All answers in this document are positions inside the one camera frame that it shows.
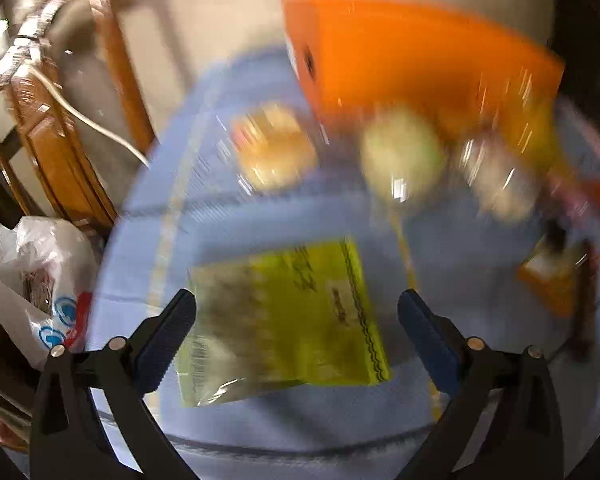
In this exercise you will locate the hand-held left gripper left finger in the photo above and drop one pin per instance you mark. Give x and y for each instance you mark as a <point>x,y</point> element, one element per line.
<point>157,345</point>

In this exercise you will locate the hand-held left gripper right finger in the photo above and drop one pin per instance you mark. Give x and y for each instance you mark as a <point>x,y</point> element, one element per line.
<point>430,345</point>

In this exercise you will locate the yellow-green snack packet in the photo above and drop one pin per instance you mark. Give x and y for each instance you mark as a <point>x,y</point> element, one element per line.
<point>290,320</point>

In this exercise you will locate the orange cardboard box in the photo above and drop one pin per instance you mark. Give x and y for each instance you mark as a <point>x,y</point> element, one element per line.
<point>405,60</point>

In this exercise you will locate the orange snack packet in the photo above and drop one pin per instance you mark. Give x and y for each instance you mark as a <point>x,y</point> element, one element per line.
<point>550,280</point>

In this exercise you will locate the white plastic bag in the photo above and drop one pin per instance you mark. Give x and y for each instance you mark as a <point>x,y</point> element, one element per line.
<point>25,270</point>

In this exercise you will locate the pink round cracker packet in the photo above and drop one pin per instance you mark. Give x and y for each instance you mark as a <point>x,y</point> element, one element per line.
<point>505,185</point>

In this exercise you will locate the blue striped tablecloth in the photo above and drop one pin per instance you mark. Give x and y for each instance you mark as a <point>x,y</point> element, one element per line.
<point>280,210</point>

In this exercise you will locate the green snack packet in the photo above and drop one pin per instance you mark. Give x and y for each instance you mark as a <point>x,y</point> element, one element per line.
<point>402,155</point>

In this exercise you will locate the carved wooden chair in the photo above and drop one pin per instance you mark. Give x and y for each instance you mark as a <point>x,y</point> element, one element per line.
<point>55,160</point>

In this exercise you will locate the clear wrapped cake packet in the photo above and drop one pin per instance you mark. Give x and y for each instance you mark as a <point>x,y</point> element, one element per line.
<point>275,147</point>

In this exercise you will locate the yellow chips packet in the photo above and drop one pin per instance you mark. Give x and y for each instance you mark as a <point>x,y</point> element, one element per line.
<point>530,127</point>

